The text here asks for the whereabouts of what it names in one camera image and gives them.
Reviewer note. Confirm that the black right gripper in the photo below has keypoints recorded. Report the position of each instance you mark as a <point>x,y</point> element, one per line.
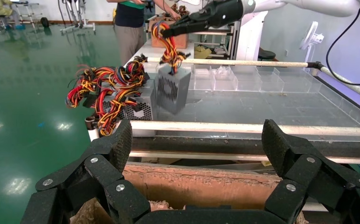
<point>223,14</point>

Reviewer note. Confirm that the yellow bag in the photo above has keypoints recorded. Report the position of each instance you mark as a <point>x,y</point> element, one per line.
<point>202,53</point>

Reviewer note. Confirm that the black pipe connector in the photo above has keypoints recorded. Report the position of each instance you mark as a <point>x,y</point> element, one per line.
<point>315,65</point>

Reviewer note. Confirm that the standing person dark shirt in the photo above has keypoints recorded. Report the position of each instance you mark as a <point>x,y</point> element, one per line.
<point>129,18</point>

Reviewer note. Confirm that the brown divided cardboard box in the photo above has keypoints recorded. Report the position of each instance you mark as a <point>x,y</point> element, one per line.
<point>198,188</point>

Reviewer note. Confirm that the white pedestal fan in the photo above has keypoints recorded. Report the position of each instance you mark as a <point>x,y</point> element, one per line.
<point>309,35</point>

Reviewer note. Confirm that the metal step rack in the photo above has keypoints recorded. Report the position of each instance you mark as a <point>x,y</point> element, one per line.
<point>28,14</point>

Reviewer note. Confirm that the clear acrylic compartment tray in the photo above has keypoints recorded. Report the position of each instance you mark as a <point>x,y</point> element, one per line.
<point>260,108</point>

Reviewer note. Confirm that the white column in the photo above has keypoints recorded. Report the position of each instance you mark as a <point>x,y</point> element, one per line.
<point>251,37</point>

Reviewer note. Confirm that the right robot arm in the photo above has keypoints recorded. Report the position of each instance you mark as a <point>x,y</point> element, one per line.
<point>306,4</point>

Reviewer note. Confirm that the black wheel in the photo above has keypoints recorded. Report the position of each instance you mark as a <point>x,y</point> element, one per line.
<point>45,22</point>

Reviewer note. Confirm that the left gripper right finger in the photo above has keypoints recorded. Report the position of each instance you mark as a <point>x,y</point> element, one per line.
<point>303,173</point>

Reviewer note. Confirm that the white metal stand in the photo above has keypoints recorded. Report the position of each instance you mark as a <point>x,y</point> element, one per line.
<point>78,26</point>

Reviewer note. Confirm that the white shelf rack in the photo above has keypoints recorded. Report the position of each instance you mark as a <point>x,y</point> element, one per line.
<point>217,32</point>

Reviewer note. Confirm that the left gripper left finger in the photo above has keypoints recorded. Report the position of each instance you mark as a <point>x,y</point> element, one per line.
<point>102,176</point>

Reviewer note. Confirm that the black pipe end cap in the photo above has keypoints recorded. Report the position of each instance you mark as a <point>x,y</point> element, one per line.
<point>90,122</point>

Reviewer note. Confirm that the black round stool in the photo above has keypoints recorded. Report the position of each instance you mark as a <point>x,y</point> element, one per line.
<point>266,54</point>

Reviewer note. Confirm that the plain brown cardboard box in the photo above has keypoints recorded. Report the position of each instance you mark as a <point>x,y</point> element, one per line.
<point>183,41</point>

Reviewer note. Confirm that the white pipe rail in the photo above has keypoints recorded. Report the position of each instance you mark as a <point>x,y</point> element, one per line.
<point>353,86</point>
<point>198,154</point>
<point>229,127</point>

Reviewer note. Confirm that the black table edge rail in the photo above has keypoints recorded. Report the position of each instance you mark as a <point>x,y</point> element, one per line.
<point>198,144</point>

